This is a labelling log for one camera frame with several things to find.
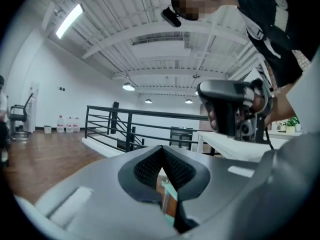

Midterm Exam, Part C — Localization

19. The white water dispenser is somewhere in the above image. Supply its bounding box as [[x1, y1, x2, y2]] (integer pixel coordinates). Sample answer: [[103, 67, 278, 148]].
[[23, 81, 40, 134]]

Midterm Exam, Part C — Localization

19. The large pendant lamp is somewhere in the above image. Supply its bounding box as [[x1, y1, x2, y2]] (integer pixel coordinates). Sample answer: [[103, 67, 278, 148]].
[[122, 81, 136, 92]]

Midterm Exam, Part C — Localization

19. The person's right hand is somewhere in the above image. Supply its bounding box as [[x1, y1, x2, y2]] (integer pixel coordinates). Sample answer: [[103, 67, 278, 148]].
[[207, 93, 265, 131]]

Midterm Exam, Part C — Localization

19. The black metal railing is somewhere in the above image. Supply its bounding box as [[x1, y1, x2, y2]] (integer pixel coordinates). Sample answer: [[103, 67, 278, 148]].
[[84, 104, 214, 153]]

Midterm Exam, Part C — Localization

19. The black head camera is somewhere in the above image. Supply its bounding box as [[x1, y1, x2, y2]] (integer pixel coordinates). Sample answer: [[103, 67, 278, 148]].
[[160, 6, 182, 28]]

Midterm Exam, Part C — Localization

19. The green potted plant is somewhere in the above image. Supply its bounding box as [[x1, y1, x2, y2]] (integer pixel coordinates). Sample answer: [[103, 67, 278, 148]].
[[279, 115, 303, 134]]

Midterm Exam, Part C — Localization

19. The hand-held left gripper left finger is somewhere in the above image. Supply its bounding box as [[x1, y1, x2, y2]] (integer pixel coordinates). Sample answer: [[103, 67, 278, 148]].
[[33, 145, 181, 240]]

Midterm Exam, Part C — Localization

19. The white railing base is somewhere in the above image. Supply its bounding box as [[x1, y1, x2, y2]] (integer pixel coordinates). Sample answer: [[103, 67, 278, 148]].
[[81, 135, 127, 158]]

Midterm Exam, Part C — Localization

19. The person's black shirt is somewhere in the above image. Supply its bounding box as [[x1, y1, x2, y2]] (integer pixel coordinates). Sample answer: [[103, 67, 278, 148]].
[[234, 0, 320, 88]]

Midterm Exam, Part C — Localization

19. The black office chair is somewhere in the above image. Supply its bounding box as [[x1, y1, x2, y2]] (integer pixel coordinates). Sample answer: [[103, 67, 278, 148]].
[[8, 92, 35, 142]]

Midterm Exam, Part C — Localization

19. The white shoulder bag strap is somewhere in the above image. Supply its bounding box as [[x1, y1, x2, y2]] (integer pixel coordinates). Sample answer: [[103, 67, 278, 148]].
[[238, 5, 283, 59]]

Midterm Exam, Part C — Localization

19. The person's right forearm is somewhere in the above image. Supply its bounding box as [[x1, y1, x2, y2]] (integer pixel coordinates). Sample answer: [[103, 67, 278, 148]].
[[264, 83, 301, 128]]

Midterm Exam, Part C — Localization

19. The white table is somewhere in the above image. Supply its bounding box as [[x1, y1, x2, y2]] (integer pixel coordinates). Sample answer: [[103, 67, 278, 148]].
[[196, 130, 303, 163]]

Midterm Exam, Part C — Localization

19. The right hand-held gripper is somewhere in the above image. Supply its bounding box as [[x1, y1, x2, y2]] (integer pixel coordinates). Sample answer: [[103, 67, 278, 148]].
[[196, 79, 272, 144]]

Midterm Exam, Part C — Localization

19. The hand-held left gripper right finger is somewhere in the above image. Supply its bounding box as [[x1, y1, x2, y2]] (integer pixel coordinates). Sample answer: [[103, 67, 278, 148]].
[[161, 145, 261, 235]]

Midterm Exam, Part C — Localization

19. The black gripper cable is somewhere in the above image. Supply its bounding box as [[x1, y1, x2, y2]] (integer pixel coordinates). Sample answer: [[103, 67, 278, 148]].
[[264, 125, 276, 151]]

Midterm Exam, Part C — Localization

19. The fluorescent ceiling light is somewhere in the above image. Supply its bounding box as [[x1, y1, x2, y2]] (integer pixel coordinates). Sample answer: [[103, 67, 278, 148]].
[[55, 3, 85, 40]]

